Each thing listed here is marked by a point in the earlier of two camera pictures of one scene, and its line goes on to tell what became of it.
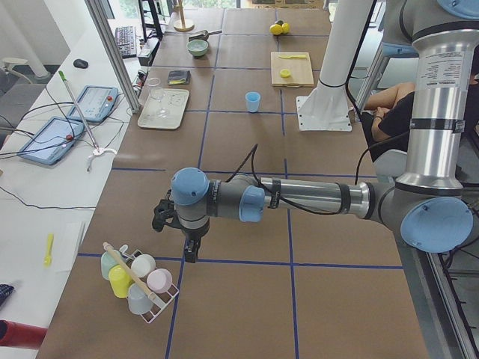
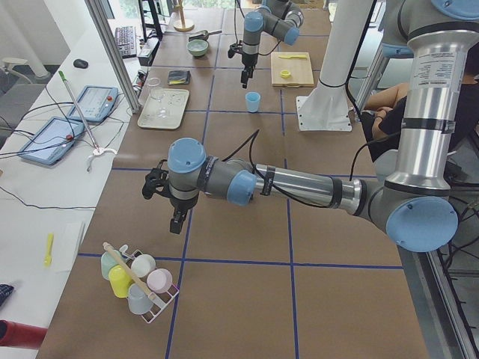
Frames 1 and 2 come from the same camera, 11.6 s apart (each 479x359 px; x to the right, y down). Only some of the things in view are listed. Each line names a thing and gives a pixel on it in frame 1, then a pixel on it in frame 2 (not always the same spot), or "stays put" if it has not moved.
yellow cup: x=120 y=280 stays put
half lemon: x=284 y=73 stays put
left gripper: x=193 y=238 to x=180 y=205
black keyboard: x=126 y=40 stays put
